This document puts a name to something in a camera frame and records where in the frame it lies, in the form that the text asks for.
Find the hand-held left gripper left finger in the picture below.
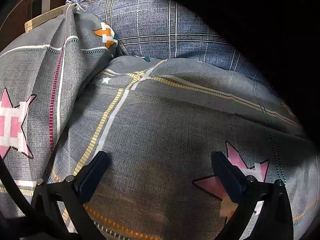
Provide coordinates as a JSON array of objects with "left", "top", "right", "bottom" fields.
[{"left": 30, "top": 151, "right": 111, "bottom": 240}]

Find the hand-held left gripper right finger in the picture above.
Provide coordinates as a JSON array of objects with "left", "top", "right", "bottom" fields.
[{"left": 211, "top": 151, "right": 294, "bottom": 240}]

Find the grey star-printed quilt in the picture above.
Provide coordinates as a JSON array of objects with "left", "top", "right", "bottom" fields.
[{"left": 0, "top": 4, "right": 320, "bottom": 240}]

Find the blue plaid pillow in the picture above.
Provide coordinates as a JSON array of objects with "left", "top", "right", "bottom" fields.
[{"left": 65, "top": 0, "right": 282, "bottom": 98}]

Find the light wooden bed frame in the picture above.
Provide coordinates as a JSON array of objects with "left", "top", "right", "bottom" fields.
[{"left": 24, "top": 6, "right": 67, "bottom": 33}]

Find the white charging cable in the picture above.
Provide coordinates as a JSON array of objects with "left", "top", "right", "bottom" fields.
[{"left": 0, "top": 0, "right": 47, "bottom": 34}]

